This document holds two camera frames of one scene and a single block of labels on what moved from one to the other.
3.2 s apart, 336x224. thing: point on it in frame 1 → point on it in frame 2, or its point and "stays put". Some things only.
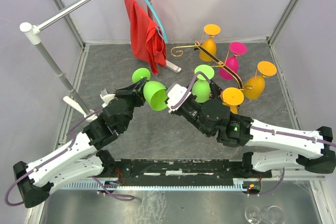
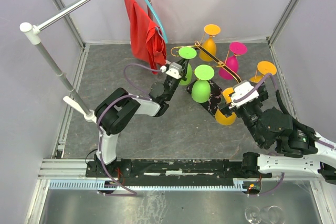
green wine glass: (201, 87) stays put
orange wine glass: (209, 45) stays put
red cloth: (147, 43) stays put
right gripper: (177, 112) → (224, 109)
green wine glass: (154, 92) → (187, 53)
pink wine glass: (232, 63) stays put
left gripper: (133, 91) → (184, 64)
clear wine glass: (269, 214) stays put
